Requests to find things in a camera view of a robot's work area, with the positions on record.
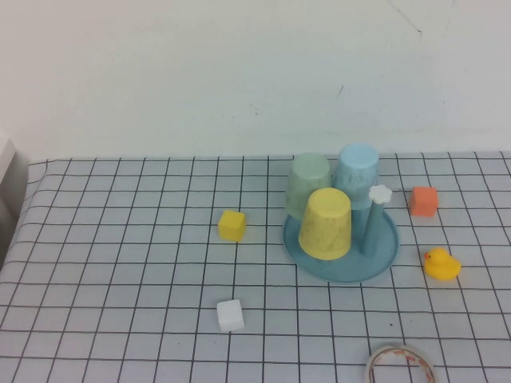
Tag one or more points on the yellow plastic cup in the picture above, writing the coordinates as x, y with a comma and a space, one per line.
325, 227

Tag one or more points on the pale green plastic cup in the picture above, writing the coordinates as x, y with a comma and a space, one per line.
307, 175

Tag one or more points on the light blue plastic cup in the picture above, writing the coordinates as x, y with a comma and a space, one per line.
357, 167

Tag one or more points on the blue cup stand, flower pegs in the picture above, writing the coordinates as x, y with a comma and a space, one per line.
359, 268

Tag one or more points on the yellow cube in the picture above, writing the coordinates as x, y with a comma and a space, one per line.
230, 226

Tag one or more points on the white cube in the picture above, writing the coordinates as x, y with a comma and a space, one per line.
230, 316

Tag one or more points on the grid-patterned white tablecloth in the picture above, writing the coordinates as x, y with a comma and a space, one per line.
120, 279

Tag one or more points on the orange cube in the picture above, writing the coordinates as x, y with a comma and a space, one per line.
423, 201

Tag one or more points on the yellow rubber duck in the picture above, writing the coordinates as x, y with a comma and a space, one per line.
442, 267

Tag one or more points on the roll of clear tape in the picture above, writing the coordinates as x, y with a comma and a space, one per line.
373, 361

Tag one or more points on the white furniture panel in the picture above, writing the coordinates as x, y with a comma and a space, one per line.
8, 159

